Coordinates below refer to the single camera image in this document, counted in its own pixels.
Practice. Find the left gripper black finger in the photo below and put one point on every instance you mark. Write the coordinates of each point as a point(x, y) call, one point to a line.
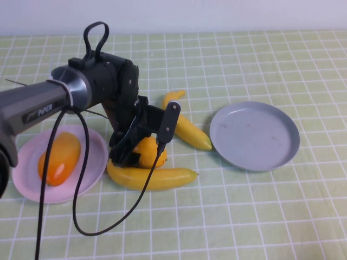
point(134, 159)
point(118, 158)

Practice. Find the orange-red blushed mango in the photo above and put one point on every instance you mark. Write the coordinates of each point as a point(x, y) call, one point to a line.
point(62, 159)

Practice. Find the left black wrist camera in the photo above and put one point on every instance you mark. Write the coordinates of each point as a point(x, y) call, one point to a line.
point(169, 122)

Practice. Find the left grey Piper arm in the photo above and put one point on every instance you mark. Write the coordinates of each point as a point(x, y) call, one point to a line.
point(35, 105)

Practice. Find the short curved yellow banana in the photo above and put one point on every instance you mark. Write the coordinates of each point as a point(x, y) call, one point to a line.
point(192, 134)

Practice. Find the green checked tablecloth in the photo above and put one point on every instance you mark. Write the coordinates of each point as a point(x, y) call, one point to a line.
point(244, 216)

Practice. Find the grey-blue round plate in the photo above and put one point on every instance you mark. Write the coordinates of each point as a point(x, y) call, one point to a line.
point(254, 136)

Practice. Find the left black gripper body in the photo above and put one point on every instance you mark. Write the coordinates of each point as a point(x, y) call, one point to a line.
point(149, 119)

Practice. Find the plain yellow mango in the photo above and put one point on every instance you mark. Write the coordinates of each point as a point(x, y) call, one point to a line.
point(147, 151)

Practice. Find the pink round plate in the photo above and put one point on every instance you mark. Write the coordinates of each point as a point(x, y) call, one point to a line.
point(92, 162)

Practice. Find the long yellow banana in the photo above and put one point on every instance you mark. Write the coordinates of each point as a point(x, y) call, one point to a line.
point(168, 178)

